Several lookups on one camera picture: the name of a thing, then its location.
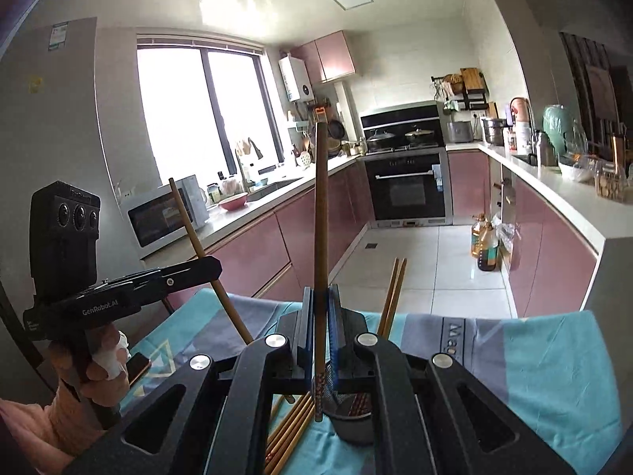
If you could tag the clear plastic bag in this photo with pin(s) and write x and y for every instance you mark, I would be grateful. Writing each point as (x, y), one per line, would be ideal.
(507, 242)

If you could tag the kitchen sink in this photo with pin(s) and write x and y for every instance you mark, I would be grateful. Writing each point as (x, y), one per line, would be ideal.
(274, 189)

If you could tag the white water heater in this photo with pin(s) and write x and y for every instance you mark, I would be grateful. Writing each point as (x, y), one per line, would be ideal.
(295, 78)

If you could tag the white microwave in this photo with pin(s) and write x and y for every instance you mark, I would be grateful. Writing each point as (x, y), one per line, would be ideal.
(163, 212)

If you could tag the pink lower cabinets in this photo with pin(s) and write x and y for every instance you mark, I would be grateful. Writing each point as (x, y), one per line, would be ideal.
(544, 237)
(257, 252)

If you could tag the pink bowl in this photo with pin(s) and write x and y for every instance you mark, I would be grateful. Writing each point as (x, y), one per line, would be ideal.
(232, 201)

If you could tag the teal and grey tablecloth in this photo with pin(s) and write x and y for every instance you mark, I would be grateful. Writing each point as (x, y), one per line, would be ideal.
(544, 381)

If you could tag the black mesh holder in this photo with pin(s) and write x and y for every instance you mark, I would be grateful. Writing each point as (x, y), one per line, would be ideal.
(351, 428)

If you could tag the black frying pan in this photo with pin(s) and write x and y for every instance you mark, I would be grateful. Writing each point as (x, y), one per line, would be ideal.
(337, 129)

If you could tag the pink upper cabinet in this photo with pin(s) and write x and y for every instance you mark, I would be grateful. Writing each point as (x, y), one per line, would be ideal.
(331, 57)

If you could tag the black lidded pot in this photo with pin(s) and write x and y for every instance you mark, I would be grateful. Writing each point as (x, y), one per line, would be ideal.
(419, 136)
(380, 139)

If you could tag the glass jar of snacks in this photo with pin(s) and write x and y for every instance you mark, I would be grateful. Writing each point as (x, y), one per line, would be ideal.
(611, 185)

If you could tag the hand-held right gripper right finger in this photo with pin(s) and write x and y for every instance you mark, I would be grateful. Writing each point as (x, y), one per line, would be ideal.
(335, 341)

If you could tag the person's left forearm pink sleeve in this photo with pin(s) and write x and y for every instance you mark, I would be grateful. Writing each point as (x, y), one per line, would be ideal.
(39, 425)

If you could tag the steel thermos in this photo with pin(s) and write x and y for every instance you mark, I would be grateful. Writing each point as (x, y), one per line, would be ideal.
(545, 149)

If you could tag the grey refrigerator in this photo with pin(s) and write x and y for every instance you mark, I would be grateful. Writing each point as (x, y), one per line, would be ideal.
(59, 133)

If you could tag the cooking oil bottle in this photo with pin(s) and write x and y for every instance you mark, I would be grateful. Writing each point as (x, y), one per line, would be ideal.
(488, 252)
(477, 237)

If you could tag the steel stock pot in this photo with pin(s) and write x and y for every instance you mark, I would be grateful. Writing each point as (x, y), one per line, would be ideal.
(494, 132)

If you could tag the green ceramic jar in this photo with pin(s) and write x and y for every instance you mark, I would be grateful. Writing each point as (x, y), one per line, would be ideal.
(559, 128)

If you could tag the kitchen window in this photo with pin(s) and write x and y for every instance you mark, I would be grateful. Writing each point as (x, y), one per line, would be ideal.
(173, 109)

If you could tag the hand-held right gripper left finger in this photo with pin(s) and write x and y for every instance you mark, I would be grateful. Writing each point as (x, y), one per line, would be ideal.
(309, 341)

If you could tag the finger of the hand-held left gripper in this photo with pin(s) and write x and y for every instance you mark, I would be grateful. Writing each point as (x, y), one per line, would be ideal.
(190, 272)

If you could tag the white bowl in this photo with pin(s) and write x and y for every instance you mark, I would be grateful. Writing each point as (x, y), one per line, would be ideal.
(576, 170)

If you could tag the dark flat device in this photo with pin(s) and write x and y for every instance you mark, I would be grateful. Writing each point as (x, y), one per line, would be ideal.
(138, 367)

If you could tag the copper kettle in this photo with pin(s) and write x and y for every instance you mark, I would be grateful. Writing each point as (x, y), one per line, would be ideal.
(520, 111)

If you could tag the black wall rack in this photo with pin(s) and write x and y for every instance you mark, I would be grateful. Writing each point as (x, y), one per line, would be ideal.
(467, 90)

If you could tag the wooden chopstick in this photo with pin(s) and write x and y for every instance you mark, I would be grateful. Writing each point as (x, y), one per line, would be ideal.
(188, 222)
(321, 208)
(389, 297)
(398, 297)

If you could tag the refrigerator label sticker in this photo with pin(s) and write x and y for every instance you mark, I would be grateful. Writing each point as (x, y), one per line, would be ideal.
(58, 37)

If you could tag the person's left hand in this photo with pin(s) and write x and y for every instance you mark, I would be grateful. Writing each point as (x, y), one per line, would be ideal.
(109, 356)

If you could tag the black range hood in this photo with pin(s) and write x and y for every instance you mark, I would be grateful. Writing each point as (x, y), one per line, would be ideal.
(400, 116)

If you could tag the bunch of wooden chopsticks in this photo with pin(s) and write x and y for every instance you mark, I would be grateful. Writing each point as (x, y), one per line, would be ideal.
(292, 425)

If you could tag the black built-in oven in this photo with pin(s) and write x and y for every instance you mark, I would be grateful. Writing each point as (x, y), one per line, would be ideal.
(408, 188)

